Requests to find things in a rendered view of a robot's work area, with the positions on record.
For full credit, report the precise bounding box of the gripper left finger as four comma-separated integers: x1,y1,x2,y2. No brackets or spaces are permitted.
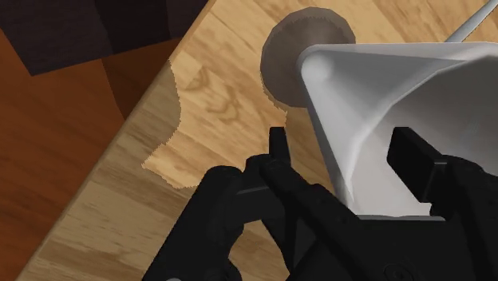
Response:
141,126,366,281

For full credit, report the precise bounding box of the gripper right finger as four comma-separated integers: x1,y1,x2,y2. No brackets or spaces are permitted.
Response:
385,126,498,281

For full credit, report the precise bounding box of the white square bowl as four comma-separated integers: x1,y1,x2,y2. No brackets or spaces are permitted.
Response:
296,42,498,219

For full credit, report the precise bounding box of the light wooden table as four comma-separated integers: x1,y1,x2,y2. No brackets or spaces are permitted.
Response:
15,0,498,281

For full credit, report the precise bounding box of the pale grey thin rod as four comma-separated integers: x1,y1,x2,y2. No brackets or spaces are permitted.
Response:
445,0,498,44

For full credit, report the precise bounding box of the grey-brown round disc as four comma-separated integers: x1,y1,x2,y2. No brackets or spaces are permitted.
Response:
259,6,357,113

